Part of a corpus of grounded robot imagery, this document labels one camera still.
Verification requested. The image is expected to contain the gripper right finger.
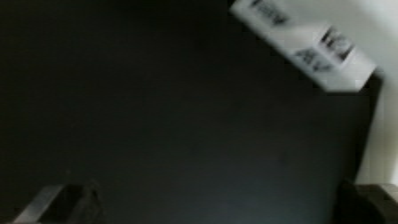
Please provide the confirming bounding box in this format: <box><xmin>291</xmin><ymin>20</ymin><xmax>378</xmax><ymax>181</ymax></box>
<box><xmin>335</xmin><ymin>181</ymin><xmax>398</xmax><ymax>224</ymax></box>

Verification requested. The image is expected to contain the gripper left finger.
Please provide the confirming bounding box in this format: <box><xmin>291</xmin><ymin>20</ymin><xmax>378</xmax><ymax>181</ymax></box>
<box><xmin>10</xmin><ymin>182</ymin><xmax>106</xmax><ymax>224</ymax></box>

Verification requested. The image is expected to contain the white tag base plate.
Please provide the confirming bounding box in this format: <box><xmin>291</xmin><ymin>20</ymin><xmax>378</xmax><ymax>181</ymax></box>
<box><xmin>230</xmin><ymin>0</ymin><xmax>374</xmax><ymax>92</ymax></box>

